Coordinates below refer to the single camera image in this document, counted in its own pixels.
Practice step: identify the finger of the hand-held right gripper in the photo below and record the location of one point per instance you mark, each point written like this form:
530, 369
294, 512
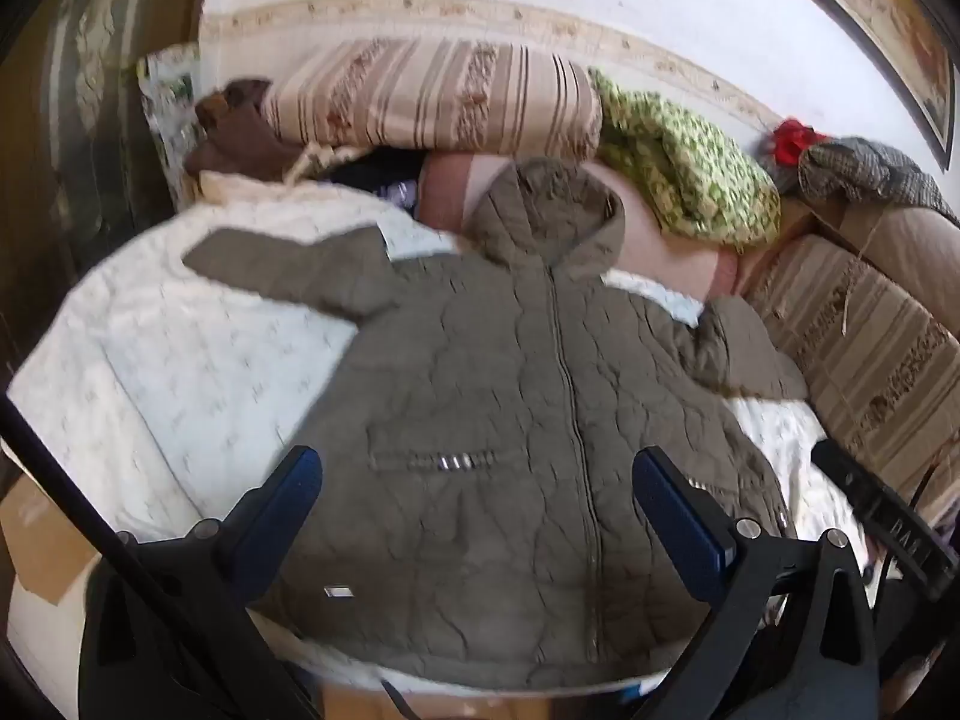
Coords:
840, 469

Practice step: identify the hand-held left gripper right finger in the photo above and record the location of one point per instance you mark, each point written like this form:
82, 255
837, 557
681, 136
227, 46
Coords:
679, 521

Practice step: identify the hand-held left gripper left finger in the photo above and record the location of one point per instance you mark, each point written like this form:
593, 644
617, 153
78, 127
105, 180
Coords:
289, 499

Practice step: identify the olive quilted hooded jacket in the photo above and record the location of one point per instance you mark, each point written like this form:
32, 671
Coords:
495, 360

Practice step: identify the dark clothes pile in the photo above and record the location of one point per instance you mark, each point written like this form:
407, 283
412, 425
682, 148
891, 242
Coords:
375, 176

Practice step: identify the striped floral sofa back cushion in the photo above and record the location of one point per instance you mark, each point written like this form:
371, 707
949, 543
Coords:
862, 345

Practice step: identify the white leaf-print blanket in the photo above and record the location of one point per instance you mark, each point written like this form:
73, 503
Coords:
187, 375

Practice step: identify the black pole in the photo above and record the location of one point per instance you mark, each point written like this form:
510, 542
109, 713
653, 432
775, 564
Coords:
90, 510

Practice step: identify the cardboard box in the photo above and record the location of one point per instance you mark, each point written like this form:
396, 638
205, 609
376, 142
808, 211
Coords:
37, 540

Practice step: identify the pink pillow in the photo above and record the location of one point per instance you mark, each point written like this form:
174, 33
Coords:
675, 240

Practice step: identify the grey checked cloth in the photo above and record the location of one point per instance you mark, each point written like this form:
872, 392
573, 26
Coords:
870, 165

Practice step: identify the red cloth item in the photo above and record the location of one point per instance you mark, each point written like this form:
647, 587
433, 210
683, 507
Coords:
793, 141

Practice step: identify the cream knitted cloth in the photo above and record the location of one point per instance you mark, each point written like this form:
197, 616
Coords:
300, 165

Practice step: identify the green patterned cloth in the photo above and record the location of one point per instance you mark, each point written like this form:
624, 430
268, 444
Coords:
686, 165

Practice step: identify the brown garment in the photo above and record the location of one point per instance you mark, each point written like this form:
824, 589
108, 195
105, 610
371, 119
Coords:
240, 131

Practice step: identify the floral printed bag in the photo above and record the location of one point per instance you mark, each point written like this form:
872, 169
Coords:
172, 105

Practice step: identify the striped floral bolster cushion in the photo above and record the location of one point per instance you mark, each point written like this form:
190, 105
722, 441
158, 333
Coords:
442, 94

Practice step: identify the dark patterned curtain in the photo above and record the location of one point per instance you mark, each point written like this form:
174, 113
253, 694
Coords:
82, 90

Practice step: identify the framed wall picture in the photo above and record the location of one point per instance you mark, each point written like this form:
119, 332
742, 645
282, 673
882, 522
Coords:
892, 22

